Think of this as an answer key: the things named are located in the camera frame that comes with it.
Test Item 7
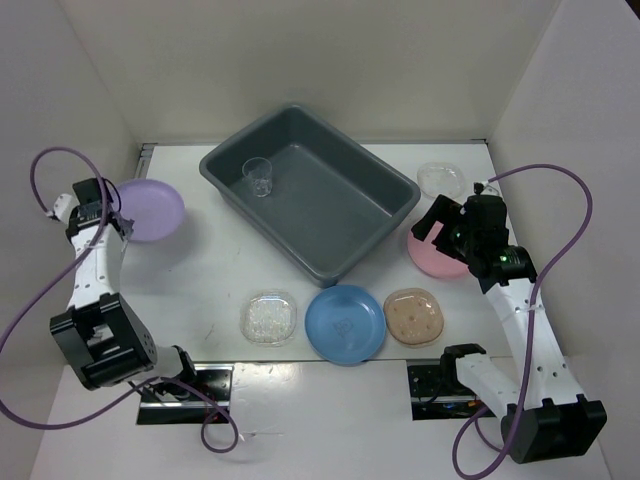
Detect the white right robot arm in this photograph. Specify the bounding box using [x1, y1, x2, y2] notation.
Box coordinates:
[411, 195, 607, 464]

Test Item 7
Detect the metal base plate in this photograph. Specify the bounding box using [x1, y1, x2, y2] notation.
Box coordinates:
[136, 363, 234, 426]
[406, 360, 482, 421]

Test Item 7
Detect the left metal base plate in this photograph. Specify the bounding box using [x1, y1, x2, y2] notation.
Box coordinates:
[136, 363, 234, 426]

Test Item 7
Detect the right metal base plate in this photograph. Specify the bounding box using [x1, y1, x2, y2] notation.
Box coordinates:
[406, 360, 482, 421]

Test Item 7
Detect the clear plastic cup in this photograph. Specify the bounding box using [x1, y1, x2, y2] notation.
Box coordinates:
[242, 157, 273, 198]

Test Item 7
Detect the grey plastic bin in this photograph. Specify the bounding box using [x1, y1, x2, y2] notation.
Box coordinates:
[199, 104, 421, 288]

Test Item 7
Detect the pink plastic plate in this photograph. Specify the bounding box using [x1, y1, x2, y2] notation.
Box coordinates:
[407, 222, 469, 280]

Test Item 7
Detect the purple plastic plate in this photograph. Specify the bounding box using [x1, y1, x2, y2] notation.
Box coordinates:
[117, 179, 186, 243]

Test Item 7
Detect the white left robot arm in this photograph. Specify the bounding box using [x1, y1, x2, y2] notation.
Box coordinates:
[50, 178, 200, 400]

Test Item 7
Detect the clear textured square dish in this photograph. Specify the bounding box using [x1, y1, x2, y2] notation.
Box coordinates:
[239, 290, 297, 347]

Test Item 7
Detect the blue plastic plate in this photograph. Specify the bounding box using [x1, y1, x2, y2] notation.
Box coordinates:
[304, 285, 387, 366]

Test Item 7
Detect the amber square plastic dish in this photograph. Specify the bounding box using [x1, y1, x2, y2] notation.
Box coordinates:
[383, 288, 445, 348]

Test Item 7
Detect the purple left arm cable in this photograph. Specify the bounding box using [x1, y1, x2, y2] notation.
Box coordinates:
[0, 146, 240, 454]

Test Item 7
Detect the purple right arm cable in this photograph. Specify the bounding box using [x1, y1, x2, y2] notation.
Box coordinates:
[452, 162, 595, 477]

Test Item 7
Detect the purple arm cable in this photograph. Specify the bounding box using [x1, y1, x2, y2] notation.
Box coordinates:
[452, 162, 595, 477]
[0, 146, 240, 454]

